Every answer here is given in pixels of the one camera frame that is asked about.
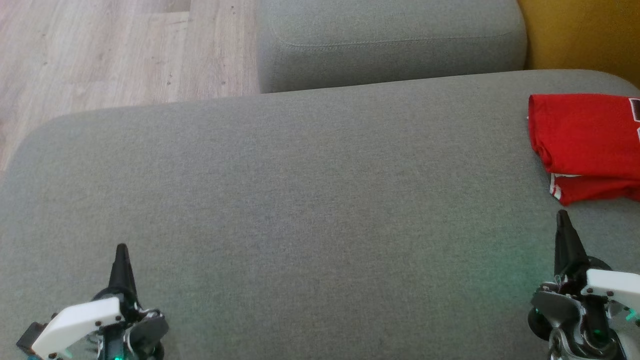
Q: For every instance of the grey fabric sofa seat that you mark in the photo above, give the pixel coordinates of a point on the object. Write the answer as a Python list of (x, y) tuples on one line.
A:
[(300, 200)]

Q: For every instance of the mustard yellow upholstered block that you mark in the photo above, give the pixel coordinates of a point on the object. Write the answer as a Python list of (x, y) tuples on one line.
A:
[(580, 35)]

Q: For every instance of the grey sofa cushion block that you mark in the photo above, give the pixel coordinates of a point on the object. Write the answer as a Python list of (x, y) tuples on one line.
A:
[(390, 45)]

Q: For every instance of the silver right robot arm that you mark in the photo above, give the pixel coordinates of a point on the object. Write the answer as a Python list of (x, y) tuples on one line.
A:
[(585, 350)]

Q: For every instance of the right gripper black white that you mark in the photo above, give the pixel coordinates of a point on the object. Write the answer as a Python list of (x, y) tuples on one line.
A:
[(610, 287)]

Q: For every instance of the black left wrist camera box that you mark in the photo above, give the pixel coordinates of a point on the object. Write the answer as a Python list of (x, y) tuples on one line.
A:
[(30, 337)]

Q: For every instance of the red shirt with white trim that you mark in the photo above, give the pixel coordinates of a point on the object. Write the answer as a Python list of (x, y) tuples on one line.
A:
[(585, 135)]

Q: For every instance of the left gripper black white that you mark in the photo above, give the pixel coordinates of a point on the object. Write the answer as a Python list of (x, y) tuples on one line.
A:
[(80, 322)]

